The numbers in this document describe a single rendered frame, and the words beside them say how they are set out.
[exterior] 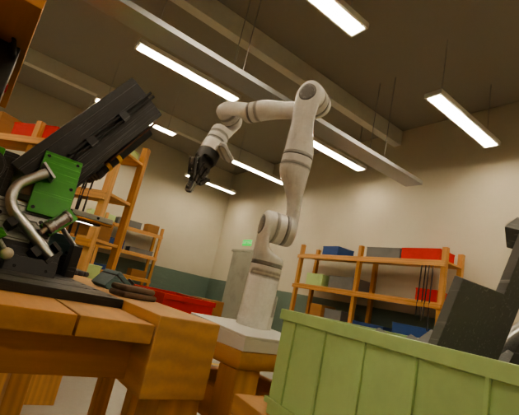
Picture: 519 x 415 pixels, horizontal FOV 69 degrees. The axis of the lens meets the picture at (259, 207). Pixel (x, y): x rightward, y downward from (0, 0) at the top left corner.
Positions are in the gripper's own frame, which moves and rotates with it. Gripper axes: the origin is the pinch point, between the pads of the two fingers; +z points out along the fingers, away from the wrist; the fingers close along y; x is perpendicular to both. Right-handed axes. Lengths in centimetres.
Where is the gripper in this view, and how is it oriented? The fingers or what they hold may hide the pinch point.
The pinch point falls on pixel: (190, 186)
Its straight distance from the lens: 122.9
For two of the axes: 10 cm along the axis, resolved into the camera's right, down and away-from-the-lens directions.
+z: -3.7, 8.2, -4.4
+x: 9.0, 1.8, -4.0
